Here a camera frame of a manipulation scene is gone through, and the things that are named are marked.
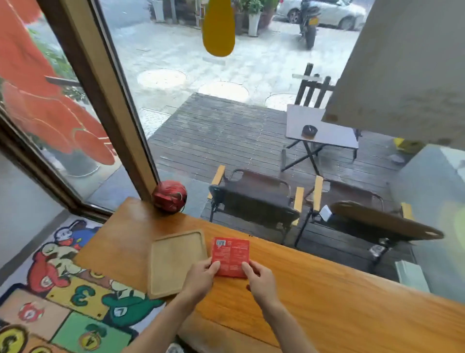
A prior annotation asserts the person's right hand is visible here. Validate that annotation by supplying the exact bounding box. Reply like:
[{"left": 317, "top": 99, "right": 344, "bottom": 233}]
[{"left": 241, "top": 259, "right": 280, "bottom": 310}]

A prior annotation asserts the person's left hand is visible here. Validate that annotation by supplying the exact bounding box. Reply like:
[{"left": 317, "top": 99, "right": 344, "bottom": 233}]
[{"left": 180, "top": 257, "right": 221, "bottom": 304}]

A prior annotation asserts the red packet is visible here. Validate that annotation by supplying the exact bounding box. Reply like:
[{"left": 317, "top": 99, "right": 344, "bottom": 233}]
[{"left": 211, "top": 237, "right": 250, "bottom": 279}]

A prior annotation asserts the person's left forearm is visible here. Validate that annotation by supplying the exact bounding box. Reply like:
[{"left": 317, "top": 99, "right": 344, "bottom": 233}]
[{"left": 122, "top": 293, "right": 204, "bottom": 353}]

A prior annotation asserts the person's right forearm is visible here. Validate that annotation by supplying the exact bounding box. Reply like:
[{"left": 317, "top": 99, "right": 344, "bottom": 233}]
[{"left": 261, "top": 300, "right": 319, "bottom": 353}]

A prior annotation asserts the light wooden tray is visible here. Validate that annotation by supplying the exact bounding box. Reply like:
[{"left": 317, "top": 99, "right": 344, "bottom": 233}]
[{"left": 147, "top": 229, "right": 209, "bottom": 300}]

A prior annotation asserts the black folding camp chair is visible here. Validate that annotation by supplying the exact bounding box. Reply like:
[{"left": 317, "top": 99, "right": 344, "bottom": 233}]
[{"left": 207, "top": 165, "right": 305, "bottom": 245}]

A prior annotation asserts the red round ornament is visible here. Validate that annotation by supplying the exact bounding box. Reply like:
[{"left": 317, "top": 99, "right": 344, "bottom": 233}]
[{"left": 152, "top": 180, "right": 188, "bottom": 214}]

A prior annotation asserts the brown folding camp chair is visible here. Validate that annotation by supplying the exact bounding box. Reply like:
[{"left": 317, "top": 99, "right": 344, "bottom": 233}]
[{"left": 294, "top": 175, "right": 415, "bottom": 255}]

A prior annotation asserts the dark wooden deck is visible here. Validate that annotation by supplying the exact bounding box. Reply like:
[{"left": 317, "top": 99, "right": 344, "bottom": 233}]
[{"left": 147, "top": 92, "right": 418, "bottom": 281}]

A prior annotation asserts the colourful cartoon number rug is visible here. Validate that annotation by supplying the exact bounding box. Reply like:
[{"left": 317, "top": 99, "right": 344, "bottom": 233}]
[{"left": 0, "top": 218, "right": 167, "bottom": 353}]

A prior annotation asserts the white folding outdoor table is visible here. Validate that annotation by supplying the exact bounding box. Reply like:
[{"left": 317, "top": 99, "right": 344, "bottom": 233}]
[{"left": 280, "top": 104, "right": 361, "bottom": 177}]

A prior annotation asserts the black slatted wooden chair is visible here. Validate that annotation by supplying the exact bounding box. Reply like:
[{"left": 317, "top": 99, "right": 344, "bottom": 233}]
[{"left": 292, "top": 63, "right": 336, "bottom": 109}]

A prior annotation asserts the yellow object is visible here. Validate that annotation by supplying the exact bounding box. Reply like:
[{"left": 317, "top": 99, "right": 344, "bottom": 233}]
[{"left": 393, "top": 137, "right": 426, "bottom": 155}]

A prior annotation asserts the yellow oval window decal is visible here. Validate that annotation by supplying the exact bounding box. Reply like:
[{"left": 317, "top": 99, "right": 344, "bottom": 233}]
[{"left": 202, "top": 0, "right": 236, "bottom": 57}]

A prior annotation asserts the red window decal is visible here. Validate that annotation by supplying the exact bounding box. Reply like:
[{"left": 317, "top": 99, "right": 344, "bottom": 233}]
[{"left": 0, "top": 0, "right": 117, "bottom": 166}]

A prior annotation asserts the white planter with green plant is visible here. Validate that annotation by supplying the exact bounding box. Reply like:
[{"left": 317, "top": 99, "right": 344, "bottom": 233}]
[{"left": 246, "top": 0, "right": 264, "bottom": 38}]

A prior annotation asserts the grey hanging board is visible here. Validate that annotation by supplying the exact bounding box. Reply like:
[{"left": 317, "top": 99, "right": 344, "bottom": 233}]
[{"left": 322, "top": 0, "right": 465, "bottom": 151}]

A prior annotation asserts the parked black scooter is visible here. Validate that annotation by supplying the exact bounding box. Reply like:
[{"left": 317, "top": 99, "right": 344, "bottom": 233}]
[{"left": 299, "top": 0, "right": 322, "bottom": 51}]

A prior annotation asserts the white parked car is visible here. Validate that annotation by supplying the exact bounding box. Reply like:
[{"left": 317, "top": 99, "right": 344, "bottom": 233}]
[{"left": 276, "top": 0, "right": 367, "bottom": 31}]

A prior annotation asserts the brown wooden window frame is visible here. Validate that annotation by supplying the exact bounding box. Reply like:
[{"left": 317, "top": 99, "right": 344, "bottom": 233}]
[{"left": 0, "top": 0, "right": 160, "bottom": 223}]

